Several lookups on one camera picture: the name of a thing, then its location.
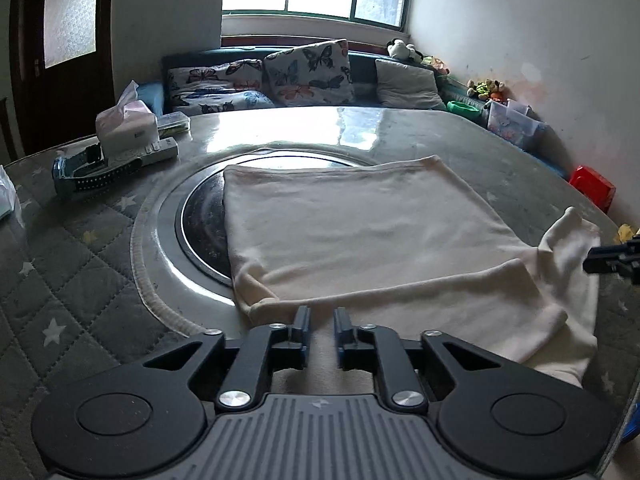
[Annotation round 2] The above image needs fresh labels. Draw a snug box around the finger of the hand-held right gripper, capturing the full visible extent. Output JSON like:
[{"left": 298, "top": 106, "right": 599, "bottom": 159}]
[{"left": 582, "top": 234, "right": 640, "bottom": 287}]

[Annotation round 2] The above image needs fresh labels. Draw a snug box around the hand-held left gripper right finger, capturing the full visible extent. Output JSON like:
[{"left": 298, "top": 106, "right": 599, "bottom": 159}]
[{"left": 333, "top": 306, "right": 507, "bottom": 410}]

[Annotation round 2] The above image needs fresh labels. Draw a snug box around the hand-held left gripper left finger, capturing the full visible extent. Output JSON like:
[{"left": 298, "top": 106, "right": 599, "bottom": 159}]
[{"left": 144, "top": 305, "right": 312, "bottom": 411}]

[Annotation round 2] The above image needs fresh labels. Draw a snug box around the cream knit garment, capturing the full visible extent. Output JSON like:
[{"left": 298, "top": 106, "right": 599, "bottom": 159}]
[{"left": 222, "top": 155, "right": 602, "bottom": 391}]

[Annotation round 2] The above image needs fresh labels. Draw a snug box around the red plastic stool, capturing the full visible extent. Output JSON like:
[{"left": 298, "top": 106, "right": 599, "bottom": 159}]
[{"left": 568, "top": 164, "right": 617, "bottom": 214}]

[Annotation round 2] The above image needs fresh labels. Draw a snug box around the clear plastic storage box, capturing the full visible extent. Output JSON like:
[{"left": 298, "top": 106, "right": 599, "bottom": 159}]
[{"left": 486, "top": 98, "right": 544, "bottom": 152}]

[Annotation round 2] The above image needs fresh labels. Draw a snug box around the green plastic bowl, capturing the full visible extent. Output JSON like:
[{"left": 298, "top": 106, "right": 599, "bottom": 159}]
[{"left": 446, "top": 100, "right": 484, "bottom": 121}]

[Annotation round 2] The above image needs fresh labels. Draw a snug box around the small plush toys cluster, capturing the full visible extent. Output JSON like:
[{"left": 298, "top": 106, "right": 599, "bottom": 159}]
[{"left": 467, "top": 78, "right": 507, "bottom": 104}]

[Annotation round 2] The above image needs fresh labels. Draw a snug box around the white remote control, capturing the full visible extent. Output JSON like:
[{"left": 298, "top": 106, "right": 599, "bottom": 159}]
[{"left": 107, "top": 137, "right": 179, "bottom": 167}]

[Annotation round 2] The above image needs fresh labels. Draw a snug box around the grey quilted star table cover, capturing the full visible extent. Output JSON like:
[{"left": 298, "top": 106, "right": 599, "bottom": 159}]
[{"left": 0, "top": 136, "right": 211, "bottom": 461}]

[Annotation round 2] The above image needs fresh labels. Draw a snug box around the green clear case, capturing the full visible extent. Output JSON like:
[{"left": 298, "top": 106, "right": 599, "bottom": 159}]
[{"left": 155, "top": 112, "right": 191, "bottom": 137}]

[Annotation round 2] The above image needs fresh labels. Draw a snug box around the grey pillow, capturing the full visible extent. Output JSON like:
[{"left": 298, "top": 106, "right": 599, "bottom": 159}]
[{"left": 374, "top": 58, "right": 447, "bottom": 111}]

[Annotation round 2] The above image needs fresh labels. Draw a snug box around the large butterfly print pillow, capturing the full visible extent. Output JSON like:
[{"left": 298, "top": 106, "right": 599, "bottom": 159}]
[{"left": 262, "top": 38, "right": 357, "bottom": 108}]

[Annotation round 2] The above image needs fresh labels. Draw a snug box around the butterfly print folded quilt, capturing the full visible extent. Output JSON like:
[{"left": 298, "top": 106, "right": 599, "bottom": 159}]
[{"left": 166, "top": 58, "right": 277, "bottom": 116}]

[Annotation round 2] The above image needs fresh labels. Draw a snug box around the dark blue sofa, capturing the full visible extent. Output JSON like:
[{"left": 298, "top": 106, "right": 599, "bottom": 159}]
[{"left": 136, "top": 44, "right": 568, "bottom": 180}]

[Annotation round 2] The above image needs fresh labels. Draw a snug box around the white tissue box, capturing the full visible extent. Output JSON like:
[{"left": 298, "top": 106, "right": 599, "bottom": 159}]
[{"left": 95, "top": 80, "right": 161, "bottom": 162}]

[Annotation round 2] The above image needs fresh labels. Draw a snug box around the black studded belt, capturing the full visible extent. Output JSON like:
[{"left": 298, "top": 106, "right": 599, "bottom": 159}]
[{"left": 52, "top": 142, "right": 144, "bottom": 196}]

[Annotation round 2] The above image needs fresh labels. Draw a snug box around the panda plush toy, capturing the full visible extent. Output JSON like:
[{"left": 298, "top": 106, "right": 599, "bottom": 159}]
[{"left": 387, "top": 38, "right": 424, "bottom": 64}]

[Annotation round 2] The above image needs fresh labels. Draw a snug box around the white plastic bag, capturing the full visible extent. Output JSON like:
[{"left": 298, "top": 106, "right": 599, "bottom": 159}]
[{"left": 0, "top": 164, "right": 24, "bottom": 227}]

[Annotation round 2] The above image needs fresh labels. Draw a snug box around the brown door with glass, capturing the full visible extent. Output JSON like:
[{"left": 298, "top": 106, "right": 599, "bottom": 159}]
[{"left": 9, "top": 0, "right": 117, "bottom": 157}]

